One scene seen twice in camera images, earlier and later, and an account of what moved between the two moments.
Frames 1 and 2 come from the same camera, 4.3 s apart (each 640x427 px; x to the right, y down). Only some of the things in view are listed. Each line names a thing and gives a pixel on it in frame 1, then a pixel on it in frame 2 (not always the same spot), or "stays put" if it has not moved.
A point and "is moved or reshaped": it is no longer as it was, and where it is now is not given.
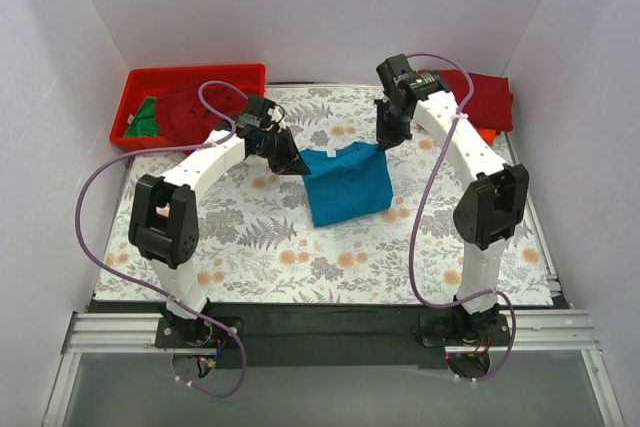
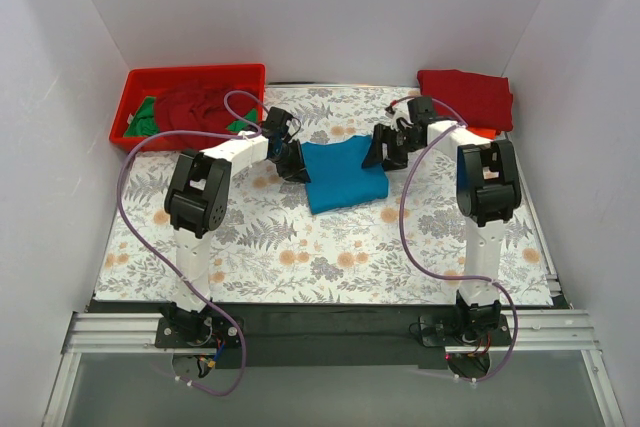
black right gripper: x=391 y=124 to x=386 y=148
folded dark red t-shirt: x=491 y=105 stays put
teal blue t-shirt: x=353 y=183 is moved or reshaped
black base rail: x=331 y=335 stays put
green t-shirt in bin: x=145 y=122 stays put
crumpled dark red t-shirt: x=183 y=117 stays put
